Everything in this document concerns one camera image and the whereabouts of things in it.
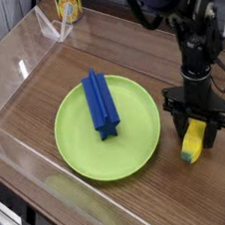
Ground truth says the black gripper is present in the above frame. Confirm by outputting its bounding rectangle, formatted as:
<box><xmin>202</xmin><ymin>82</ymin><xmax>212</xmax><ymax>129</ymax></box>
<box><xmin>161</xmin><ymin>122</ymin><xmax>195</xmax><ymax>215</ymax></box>
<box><xmin>162</xmin><ymin>87</ymin><xmax>225</xmax><ymax>149</ymax></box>

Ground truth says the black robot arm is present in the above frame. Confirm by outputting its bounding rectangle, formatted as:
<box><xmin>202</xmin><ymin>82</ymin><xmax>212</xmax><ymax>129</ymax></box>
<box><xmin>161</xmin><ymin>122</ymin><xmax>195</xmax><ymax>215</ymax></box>
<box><xmin>125</xmin><ymin>0</ymin><xmax>225</xmax><ymax>148</ymax></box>

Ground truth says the green round plate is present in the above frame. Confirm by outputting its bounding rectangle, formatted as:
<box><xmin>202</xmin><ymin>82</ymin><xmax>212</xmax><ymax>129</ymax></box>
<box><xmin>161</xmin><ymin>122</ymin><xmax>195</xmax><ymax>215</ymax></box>
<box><xmin>54</xmin><ymin>75</ymin><xmax>161</xmax><ymax>182</ymax></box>

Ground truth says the blue star-shaped block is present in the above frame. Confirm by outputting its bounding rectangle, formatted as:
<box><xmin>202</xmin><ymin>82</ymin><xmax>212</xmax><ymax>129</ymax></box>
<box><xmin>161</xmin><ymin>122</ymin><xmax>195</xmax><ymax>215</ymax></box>
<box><xmin>82</xmin><ymin>68</ymin><xmax>120</xmax><ymax>140</ymax></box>

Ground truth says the yellow labelled tin can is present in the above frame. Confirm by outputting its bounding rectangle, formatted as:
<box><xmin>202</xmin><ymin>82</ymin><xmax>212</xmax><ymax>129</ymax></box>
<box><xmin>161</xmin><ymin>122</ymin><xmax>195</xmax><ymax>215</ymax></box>
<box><xmin>55</xmin><ymin>0</ymin><xmax>83</xmax><ymax>24</ymax></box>

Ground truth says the clear acrylic tray wall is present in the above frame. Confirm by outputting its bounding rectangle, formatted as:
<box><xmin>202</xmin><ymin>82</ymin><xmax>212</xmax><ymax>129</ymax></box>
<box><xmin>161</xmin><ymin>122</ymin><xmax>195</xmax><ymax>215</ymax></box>
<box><xmin>0</xmin><ymin>0</ymin><xmax>225</xmax><ymax>225</ymax></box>

